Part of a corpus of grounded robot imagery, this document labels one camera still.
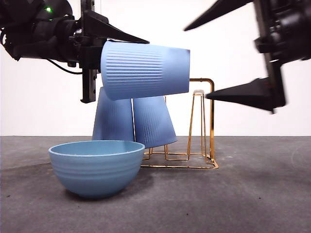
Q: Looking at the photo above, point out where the gold wire cup rack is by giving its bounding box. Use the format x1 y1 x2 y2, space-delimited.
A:
140 77 219 170

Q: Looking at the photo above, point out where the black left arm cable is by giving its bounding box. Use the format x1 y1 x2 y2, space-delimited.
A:
47 58 85 75

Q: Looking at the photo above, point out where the light blue ribbed bowl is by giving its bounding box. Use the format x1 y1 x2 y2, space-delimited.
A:
48 140 146 200

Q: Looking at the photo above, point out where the blue ribbed plastic cup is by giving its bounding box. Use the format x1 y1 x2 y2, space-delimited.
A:
92 86 136 142
100 40 191 101
132 96 178 148

